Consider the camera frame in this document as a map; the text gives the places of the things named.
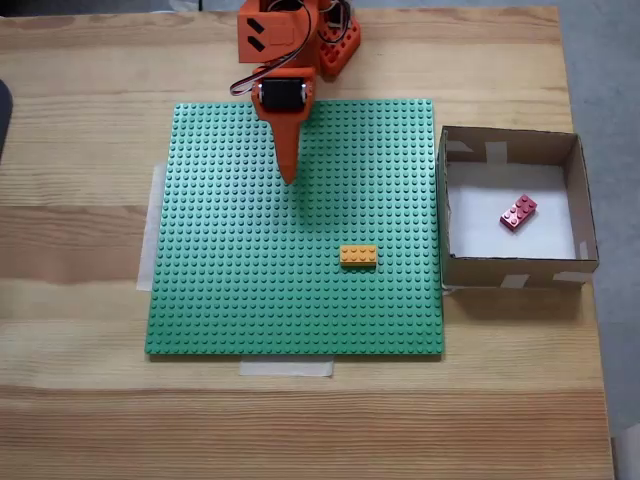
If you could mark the red lego block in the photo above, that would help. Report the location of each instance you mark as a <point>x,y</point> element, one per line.
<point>520,214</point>

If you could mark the yellow lego block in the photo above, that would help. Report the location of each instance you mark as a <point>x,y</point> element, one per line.
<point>358,256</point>

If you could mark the green lego baseplate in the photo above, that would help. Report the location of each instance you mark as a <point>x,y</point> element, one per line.
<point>300,310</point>

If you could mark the open cardboard box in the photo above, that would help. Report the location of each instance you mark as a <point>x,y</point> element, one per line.
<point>500,277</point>

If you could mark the masking tape strip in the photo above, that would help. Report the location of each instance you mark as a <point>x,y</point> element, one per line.
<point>146,250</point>
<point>285,368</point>

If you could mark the white paper sheet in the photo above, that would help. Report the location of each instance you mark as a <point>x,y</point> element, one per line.
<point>475,225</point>

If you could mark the black rounded object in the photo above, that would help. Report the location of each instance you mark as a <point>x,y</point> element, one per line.
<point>4,115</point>

